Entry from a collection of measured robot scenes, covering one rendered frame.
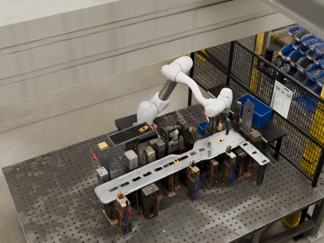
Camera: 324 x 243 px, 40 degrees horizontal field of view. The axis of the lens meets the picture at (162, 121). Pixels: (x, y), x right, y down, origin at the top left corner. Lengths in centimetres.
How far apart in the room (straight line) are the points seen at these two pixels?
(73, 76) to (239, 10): 27
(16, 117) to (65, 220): 249
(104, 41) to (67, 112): 531
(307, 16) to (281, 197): 350
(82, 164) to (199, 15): 357
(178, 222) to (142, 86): 295
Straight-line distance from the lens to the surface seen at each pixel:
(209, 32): 70
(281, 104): 403
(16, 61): 59
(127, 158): 362
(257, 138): 397
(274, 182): 411
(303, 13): 55
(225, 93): 357
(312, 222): 452
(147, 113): 424
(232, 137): 400
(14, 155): 547
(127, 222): 353
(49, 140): 556
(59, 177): 411
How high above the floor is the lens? 364
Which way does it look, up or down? 40 degrees down
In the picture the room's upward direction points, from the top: straight up
